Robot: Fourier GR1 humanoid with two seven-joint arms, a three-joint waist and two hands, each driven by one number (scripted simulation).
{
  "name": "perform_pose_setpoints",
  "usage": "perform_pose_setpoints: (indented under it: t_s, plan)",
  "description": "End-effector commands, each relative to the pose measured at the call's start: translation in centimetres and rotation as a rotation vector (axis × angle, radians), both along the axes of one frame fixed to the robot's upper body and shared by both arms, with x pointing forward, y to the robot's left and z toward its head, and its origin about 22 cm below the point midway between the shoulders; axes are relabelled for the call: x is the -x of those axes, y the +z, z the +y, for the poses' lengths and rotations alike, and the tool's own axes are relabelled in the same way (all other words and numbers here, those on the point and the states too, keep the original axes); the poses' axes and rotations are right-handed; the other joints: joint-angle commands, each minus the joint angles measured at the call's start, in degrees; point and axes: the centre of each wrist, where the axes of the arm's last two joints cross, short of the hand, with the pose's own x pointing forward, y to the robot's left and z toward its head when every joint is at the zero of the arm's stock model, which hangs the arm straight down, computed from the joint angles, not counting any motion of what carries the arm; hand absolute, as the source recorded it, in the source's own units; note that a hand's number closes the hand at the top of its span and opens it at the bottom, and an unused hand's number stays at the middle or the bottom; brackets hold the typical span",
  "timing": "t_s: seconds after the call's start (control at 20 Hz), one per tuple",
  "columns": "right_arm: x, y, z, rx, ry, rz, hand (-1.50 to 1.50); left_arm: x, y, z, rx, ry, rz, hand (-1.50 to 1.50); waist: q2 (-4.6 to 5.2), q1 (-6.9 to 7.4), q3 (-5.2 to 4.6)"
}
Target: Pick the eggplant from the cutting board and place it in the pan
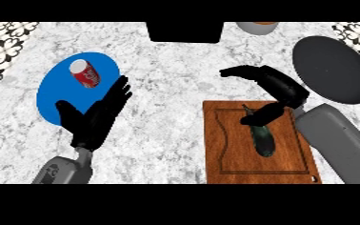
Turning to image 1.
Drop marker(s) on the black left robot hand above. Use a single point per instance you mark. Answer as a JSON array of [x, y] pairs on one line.
[[96, 118]]

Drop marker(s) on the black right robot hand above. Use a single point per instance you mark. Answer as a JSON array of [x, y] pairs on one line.
[[281, 88]]

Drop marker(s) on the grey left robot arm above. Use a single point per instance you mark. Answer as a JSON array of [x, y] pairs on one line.
[[68, 168]]

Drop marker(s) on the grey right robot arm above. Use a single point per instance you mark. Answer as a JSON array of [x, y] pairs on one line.
[[328, 139]]

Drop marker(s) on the dark grey pan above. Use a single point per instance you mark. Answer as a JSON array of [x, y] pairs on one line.
[[328, 70]]

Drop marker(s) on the brown wooden cutting board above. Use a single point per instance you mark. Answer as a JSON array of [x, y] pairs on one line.
[[244, 152]]

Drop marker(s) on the blue oval placemat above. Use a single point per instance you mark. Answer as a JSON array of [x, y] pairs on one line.
[[61, 89]]

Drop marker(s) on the red soda can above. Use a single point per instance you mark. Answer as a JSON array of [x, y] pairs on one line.
[[84, 73]]

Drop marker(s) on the grey round pot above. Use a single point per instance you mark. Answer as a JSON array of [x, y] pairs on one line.
[[257, 28]]

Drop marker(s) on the black box appliance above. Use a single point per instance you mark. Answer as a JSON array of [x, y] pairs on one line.
[[185, 31]]

